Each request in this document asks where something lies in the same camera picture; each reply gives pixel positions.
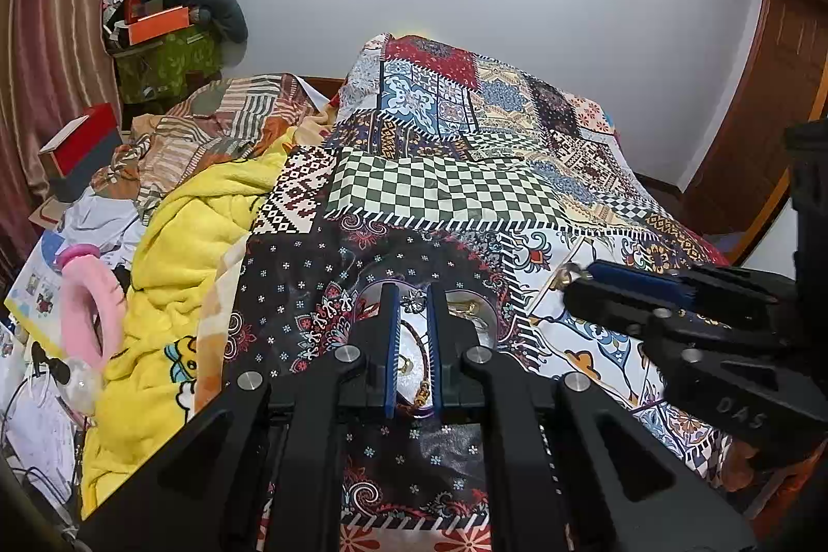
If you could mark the pink plush headband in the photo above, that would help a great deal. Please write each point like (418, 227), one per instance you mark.
(92, 307)

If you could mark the silver crystal earring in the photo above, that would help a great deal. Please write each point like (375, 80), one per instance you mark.
(414, 301)

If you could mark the purple heart-shaped tin box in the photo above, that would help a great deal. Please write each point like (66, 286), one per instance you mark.
(414, 390)

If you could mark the yellow fleece blanket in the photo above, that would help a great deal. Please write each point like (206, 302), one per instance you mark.
(148, 387)

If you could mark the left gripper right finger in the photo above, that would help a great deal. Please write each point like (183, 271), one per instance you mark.
(449, 337)

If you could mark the green patterned storage box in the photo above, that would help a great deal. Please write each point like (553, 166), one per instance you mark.
(170, 67)

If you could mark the striped maroon curtain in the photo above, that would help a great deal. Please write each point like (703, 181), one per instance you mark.
(54, 64)

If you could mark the brown wooden wardrobe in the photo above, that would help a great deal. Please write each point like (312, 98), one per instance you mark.
(741, 182)

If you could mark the orange shoe box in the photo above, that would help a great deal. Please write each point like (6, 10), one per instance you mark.
(158, 24)

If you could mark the red and white box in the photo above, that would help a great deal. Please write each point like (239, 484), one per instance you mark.
(60, 154)

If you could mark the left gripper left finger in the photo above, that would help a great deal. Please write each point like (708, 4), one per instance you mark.
(371, 394)

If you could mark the striped beige quilt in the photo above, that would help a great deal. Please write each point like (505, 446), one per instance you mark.
(227, 120)

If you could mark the dark green stuffed bag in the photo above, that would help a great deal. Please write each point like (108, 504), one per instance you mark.
(227, 17)

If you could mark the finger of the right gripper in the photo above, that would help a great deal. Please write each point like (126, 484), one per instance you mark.
(670, 289)
(616, 310)

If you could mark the person's right hand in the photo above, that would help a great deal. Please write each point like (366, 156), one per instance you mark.
(737, 472)

